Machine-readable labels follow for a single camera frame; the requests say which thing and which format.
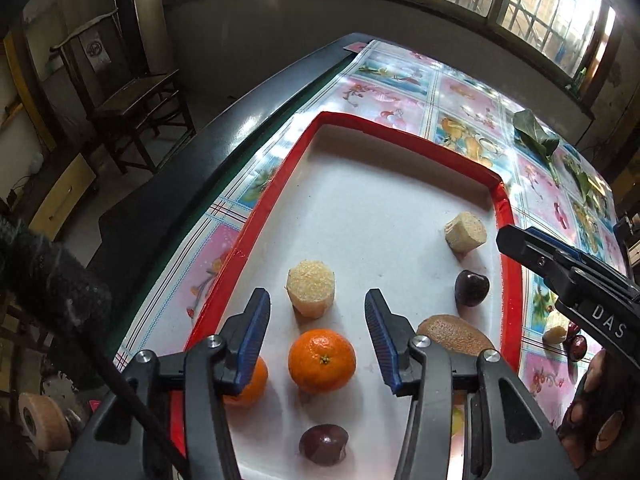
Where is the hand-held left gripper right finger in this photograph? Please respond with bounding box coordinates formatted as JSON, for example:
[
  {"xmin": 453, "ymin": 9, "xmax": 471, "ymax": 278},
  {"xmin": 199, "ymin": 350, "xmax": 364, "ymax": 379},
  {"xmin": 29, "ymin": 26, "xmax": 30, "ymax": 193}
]
[{"xmin": 364, "ymin": 288, "xmax": 581, "ymax": 480}]

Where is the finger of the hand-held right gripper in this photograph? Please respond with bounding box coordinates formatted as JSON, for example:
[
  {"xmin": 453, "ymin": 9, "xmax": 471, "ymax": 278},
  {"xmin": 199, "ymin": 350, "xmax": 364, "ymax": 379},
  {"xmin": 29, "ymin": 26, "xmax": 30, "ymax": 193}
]
[
  {"xmin": 527, "ymin": 226, "xmax": 608, "ymax": 268},
  {"xmin": 496, "ymin": 225, "xmax": 576, "ymax": 286}
]

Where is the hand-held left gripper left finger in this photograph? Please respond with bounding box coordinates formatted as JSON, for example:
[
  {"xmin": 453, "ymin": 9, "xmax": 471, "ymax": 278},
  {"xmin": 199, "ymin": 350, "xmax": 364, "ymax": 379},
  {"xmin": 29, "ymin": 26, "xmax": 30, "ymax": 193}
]
[{"xmin": 57, "ymin": 287, "xmax": 272, "ymax": 480}]

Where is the mandarin orange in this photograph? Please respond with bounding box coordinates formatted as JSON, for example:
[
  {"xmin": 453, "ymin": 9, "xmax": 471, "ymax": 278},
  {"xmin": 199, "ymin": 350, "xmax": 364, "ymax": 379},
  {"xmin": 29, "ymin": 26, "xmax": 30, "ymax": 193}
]
[
  {"xmin": 288, "ymin": 329, "xmax": 357, "ymax": 395},
  {"xmin": 222, "ymin": 355, "xmax": 269, "ymax": 407}
]

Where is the split sugarcane piece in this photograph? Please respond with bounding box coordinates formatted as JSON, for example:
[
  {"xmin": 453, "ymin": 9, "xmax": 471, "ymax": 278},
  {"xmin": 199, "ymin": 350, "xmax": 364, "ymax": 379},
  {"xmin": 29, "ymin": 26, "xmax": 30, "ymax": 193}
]
[{"xmin": 542, "ymin": 310, "xmax": 571, "ymax": 346}]

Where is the round sugarcane piece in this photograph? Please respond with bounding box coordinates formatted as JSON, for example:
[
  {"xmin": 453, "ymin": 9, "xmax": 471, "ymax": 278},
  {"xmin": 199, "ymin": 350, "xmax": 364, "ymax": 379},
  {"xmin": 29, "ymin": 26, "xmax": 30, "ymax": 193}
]
[
  {"xmin": 444, "ymin": 211, "xmax": 488, "ymax": 252},
  {"xmin": 286, "ymin": 259, "xmax": 335, "ymax": 319}
]

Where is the dark chestnut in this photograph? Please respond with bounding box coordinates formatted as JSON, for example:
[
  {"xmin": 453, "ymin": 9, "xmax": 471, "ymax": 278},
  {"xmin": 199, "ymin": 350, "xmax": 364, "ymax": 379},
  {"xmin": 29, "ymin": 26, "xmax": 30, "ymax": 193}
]
[{"xmin": 454, "ymin": 270, "xmax": 488, "ymax": 307}]

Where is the brown kiwi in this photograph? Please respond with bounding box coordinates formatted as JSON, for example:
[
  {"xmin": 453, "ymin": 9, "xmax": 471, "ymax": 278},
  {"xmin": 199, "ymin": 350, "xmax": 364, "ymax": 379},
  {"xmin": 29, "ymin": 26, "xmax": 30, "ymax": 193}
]
[{"xmin": 416, "ymin": 314, "xmax": 496, "ymax": 356}]

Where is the dark red plum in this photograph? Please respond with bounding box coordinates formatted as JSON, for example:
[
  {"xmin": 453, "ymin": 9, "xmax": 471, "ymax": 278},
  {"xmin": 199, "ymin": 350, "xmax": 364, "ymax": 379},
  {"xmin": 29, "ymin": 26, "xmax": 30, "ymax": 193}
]
[{"xmin": 299, "ymin": 424, "xmax": 350, "ymax": 467}]

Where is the red cardboard tray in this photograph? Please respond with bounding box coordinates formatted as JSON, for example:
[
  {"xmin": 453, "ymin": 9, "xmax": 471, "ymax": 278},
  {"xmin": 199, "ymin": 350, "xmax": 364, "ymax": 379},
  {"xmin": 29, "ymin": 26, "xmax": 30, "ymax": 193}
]
[{"xmin": 170, "ymin": 110, "xmax": 526, "ymax": 480}]

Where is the person's right hand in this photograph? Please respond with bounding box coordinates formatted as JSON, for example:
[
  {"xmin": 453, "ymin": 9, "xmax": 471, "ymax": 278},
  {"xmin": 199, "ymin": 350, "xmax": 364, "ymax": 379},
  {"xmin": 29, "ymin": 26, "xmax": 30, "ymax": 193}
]
[{"xmin": 555, "ymin": 347, "xmax": 640, "ymax": 471}]

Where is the green leafy sprig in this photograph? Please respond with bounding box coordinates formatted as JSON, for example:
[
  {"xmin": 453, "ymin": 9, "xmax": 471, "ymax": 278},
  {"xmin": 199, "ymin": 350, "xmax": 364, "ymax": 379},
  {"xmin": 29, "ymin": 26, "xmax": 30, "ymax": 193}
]
[{"xmin": 562, "ymin": 152, "xmax": 608, "ymax": 211}]

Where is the large green leaf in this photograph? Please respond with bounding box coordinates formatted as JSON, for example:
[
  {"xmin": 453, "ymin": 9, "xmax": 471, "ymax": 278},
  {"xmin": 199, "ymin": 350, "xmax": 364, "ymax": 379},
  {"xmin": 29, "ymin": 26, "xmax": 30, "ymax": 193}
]
[{"xmin": 512, "ymin": 108, "xmax": 561, "ymax": 166}]

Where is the printed plastic tablecloth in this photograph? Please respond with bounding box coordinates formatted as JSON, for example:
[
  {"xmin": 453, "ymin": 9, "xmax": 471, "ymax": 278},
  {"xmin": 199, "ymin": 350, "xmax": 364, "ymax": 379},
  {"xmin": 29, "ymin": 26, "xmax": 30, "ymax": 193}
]
[{"xmin": 112, "ymin": 35, "xmax": 638, "ymax": 480}]

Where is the yellow drawer cabinet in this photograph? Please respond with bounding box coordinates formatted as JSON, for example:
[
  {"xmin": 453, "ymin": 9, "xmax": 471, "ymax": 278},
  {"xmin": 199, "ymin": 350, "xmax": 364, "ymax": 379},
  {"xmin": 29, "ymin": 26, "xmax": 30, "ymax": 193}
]
[{"xmin": 27, "ymin": 152, "xmax": 98, "ymax": 233}]

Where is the barred window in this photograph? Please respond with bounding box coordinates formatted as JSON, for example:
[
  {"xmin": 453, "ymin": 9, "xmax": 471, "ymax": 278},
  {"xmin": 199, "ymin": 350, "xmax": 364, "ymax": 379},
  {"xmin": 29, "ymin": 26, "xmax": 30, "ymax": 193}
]
[{"xmin": 190, "ymin": 0, "xmax": 618, "ymax": 86}]

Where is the dark wooden chair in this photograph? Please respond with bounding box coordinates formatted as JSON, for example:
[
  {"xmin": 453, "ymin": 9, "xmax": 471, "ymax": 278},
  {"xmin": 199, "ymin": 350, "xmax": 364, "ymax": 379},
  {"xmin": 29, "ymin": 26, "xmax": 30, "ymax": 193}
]
[{"xmin": 50, "ymin": 7, "xmax": 197, "ymax": 176}]

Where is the yellow wooden strip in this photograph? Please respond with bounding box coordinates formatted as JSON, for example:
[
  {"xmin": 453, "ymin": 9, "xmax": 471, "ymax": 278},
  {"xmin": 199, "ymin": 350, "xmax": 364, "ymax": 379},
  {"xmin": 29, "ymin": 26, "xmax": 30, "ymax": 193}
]
[{"xmin": 2, "ymin": 30, "xmax": 56, "ymax": 151}]

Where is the black sleeved cable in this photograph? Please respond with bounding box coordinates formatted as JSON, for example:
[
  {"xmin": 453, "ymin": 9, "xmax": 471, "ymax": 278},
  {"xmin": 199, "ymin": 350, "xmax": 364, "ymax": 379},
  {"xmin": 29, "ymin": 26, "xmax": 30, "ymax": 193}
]
[{"xmin": 0, "ymin": 212, "xmax": 193, "ymax": 480}]

